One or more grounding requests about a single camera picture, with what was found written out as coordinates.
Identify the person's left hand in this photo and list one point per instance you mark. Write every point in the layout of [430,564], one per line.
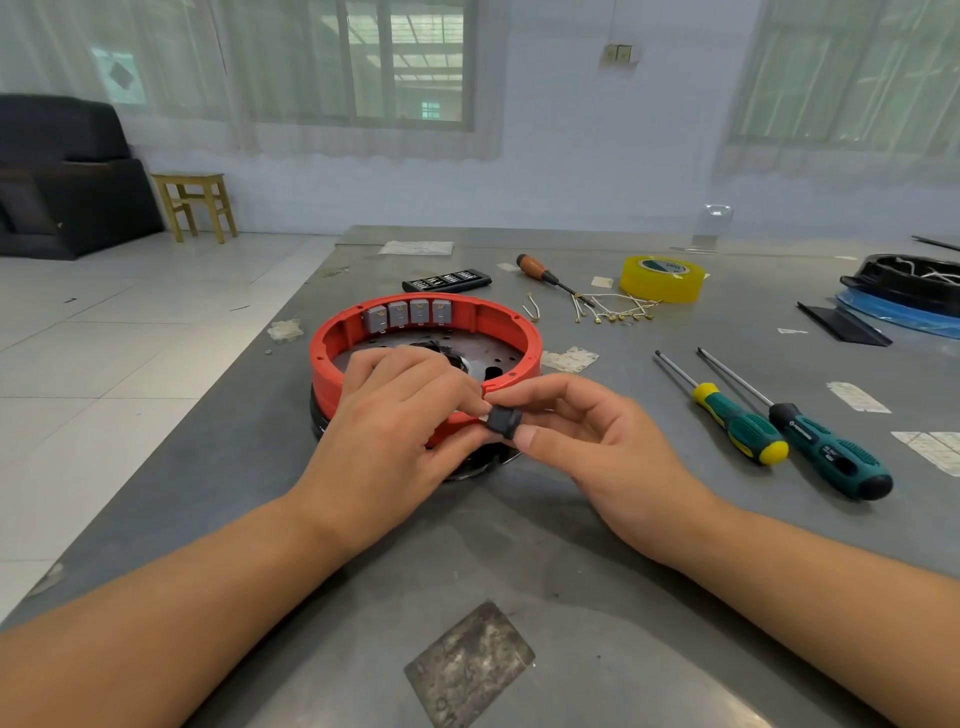
[375,457]

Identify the person's right hand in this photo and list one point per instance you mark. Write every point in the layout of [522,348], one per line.
[630,480]

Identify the person's left middle finger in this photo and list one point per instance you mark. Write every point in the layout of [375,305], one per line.
[421,365]

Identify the person's right thumb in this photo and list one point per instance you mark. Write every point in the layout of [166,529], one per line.
[551,441]

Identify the person's left little finger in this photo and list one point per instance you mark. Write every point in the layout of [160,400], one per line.
[352,379]

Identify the person's left thumb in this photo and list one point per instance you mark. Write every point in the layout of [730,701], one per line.
[461,444]

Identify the small black plastic part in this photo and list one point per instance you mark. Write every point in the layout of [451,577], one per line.
[502,421]

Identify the person's right forearm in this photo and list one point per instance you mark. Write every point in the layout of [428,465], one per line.
[825,600]

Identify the person's left forearm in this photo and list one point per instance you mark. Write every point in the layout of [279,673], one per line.
[165,622]

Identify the grey module block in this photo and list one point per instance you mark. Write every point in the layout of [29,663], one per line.
[398,314]
[442,311]
[420,311]
[374,319]

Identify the perforated metal disc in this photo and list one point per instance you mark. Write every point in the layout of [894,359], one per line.
[491,354]

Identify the black bit holder case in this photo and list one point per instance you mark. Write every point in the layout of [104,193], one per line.
[447,280]

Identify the white paper sheet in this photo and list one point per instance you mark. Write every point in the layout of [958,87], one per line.
[416,248]

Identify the small white tape scrap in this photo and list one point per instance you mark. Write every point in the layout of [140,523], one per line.
[602,283]

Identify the yellow tape roll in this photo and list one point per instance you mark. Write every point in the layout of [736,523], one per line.
[663,281]

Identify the yellow wooden stool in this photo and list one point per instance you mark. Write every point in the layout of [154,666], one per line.
[196,196]

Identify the clear plastic holder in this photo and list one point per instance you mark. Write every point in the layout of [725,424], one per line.
[712,225]

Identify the window with white curtain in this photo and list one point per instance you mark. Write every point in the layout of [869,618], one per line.
[360,67]
[847,82]

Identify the black plastic strip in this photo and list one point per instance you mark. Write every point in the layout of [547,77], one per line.
[844,325]

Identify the black sofa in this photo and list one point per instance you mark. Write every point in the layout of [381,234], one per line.
[67,187]

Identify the blue round disc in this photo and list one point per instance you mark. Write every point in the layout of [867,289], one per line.
[892,316]

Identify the black round device shell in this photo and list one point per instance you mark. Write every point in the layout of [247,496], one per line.
[907,285]

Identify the thin black rod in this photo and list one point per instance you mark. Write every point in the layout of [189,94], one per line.
[937,243]

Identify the wall switch plate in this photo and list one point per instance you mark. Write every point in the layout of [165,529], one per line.
[619,53]

